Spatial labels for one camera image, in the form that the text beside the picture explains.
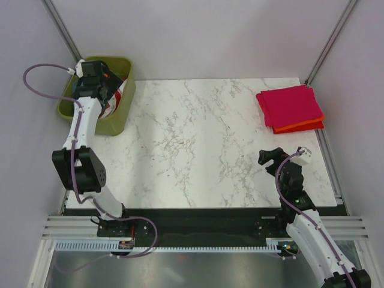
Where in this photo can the orange folded t-shirt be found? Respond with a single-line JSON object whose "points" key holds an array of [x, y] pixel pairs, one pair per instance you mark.
{"points": [[301, 123]]}

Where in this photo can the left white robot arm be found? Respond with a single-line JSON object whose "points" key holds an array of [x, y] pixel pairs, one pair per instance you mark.
{"points": [[78, 167]]}

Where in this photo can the white slotted cable duct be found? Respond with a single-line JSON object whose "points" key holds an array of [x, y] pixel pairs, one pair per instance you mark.
{"points": [[115, 246]]}

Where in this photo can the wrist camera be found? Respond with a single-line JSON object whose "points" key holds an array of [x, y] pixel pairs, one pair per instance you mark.
{"points": [[303, 157], [77, 70]]}

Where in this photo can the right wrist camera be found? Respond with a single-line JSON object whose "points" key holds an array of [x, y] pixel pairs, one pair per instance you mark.
{"points": [[303, 157]]}

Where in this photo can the white and red t-shirt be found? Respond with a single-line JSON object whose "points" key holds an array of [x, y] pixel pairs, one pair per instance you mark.
{"points": [[113, 103]]}

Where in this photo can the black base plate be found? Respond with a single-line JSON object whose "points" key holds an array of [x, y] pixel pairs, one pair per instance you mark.
{"points": [[192, 227]]}

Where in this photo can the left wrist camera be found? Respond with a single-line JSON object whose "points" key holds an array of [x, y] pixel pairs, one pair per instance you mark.
{"points": [[77, 70]]}

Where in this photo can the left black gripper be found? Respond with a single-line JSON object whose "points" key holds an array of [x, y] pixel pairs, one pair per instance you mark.
{"points": [[114, 81]]}

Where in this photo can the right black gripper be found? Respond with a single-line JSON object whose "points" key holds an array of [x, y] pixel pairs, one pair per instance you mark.
{"points": [[277, 155]]}

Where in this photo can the magenta folded t-shirt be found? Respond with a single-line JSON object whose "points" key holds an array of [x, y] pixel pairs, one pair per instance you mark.
{"points": [[287, 106]]}

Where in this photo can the olive green plastic bin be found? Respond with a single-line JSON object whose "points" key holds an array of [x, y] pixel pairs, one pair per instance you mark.
{"points": [[114, 124]]}

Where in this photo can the red folded t-shirt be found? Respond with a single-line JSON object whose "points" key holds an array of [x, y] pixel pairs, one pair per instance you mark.
{"points": [[309, 126]]}

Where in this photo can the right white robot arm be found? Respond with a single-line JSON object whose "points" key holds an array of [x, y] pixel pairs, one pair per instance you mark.
{"points": [[300, 219]]}

